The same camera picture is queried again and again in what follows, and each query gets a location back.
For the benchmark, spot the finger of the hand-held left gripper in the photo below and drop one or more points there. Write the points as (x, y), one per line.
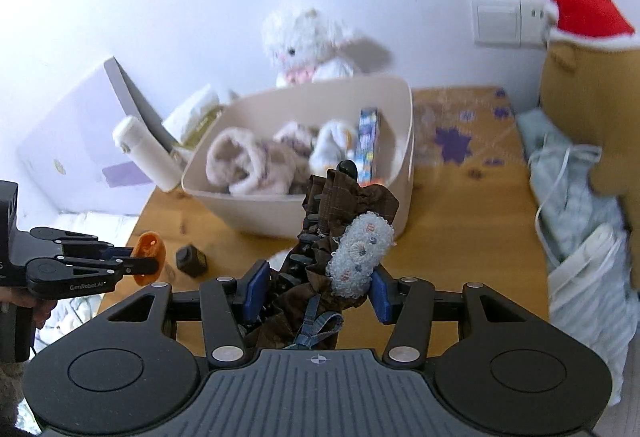
(75, 274)
(70, 242)

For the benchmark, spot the white wall socket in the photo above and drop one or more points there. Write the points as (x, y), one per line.
(532, 24)

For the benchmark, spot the pink fluffy sock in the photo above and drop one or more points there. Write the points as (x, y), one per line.
(240, 162)
(297, 139)

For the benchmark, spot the white wall switch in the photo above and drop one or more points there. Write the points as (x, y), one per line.
(495, 21)

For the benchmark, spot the orange plastic clip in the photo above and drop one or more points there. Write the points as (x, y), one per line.
(147, 249)

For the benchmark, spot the long cartoon print box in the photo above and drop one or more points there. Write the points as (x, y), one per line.
(367, 142)

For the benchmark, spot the lavender flat box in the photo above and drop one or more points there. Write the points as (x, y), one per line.
(75, 147)

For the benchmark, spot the person's left hand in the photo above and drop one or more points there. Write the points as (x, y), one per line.
(41, 314)

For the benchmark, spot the light blue crochet scrunchie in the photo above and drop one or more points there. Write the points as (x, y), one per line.
(357, 247)

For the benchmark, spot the white blanket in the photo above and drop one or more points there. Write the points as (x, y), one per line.
(82, 222)

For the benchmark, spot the wooden desktop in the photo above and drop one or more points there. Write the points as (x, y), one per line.
(475, 242)

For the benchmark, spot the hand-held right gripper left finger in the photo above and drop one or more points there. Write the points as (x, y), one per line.
(256, 288)

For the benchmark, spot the white sheep plush toy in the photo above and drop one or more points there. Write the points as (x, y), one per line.
(310, 47)

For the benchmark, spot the brown fabric doll garment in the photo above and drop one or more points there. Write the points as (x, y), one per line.
(370, 204)

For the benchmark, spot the orange flower print mat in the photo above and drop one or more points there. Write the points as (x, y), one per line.
(452, 144)

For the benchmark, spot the blue denim bow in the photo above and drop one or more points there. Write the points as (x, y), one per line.
(315, 324)

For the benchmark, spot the light blue cloth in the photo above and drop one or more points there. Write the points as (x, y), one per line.
(555, 197)

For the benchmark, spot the brown capybara plush toy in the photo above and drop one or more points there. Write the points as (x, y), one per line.
(580, 92)

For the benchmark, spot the small black cube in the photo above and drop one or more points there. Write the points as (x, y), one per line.
(191, 262)

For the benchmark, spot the beige plastic storage bin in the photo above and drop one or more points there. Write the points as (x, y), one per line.
(300, 217)

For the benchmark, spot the white sock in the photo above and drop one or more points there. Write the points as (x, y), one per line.
(332, 144)

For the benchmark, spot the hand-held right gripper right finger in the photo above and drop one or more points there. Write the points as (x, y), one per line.
(381, 293)

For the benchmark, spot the white plastic bottle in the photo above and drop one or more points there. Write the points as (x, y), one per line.
(147, 154)

